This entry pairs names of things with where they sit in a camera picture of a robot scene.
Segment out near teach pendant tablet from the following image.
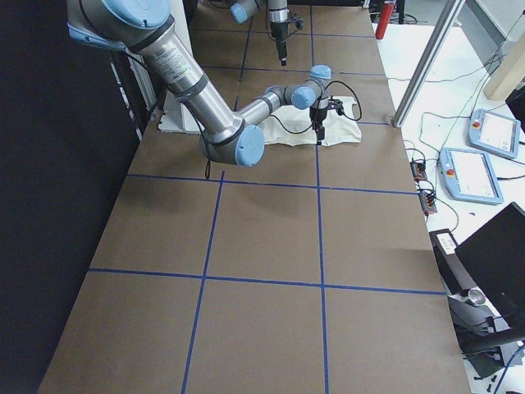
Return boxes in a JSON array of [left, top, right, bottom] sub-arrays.
[[438, 148, 504, 205]]

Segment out wooden beam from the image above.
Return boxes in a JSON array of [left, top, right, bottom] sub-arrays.
[[483, 34, 525, 101]]

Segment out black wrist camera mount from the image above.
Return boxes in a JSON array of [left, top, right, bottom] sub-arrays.
[[326, 98, 345, 116], [287, 13, 304, 30]]

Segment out red cylinder tube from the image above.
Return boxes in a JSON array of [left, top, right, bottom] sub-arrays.
[[375, 0, 396, 40]]

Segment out black monitor screen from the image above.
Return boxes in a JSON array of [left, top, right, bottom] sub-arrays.
[[456, 202, 524, 327]]

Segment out orange black connector block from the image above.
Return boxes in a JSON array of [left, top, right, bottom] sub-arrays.
[[409, 160, 428, 182]]

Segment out cream long-sleeve cat shirt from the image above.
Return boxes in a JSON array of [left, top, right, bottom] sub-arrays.
[[259, 106, 362, 147]]

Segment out silver metal cup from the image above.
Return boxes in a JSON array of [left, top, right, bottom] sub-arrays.
[[466, 288, 486, 307]]

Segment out far teach pendant tablet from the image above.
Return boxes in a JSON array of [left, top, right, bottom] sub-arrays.
[[468, 109, 521, 159]]

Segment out teach pendant tablet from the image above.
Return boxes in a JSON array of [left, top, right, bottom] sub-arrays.
[[468, 109, 521, 159], [438, 148, 504, 205]]

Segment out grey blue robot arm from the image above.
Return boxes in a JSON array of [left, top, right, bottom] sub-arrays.
[[230, 0, 290, 66], [66, 1, 331, 167]]

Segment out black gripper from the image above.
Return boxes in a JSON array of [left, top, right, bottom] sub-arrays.
[[270, 21, 288, 66], [309, 103, 327, 145]]

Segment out black box white label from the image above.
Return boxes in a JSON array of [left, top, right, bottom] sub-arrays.
[[429, 229, 481, 295]]

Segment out aluminium frame post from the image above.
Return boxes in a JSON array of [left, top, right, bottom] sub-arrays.
[[391, 0, 466, 128]]

